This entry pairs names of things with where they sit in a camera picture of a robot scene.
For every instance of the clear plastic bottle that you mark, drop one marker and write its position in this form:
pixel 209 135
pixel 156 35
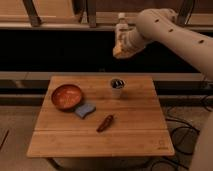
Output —
pixel 121 30

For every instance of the wooden shelf rail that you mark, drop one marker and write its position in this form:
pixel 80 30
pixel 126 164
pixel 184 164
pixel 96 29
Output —
pixel 74 14

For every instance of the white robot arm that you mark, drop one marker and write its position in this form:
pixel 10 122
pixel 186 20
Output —
pixel 196 49

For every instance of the orange ceramic bowl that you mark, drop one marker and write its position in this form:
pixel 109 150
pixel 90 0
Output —
pixel 66 96

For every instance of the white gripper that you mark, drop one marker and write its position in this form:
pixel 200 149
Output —
pixel 127 45

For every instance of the red chili pepper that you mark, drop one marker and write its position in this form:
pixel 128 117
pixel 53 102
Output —
pixel 105 123

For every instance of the wooden table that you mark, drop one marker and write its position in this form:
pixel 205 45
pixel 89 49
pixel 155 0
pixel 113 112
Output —
pixel 138 129

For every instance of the blue sponge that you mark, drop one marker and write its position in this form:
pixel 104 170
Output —
pixel 84 109

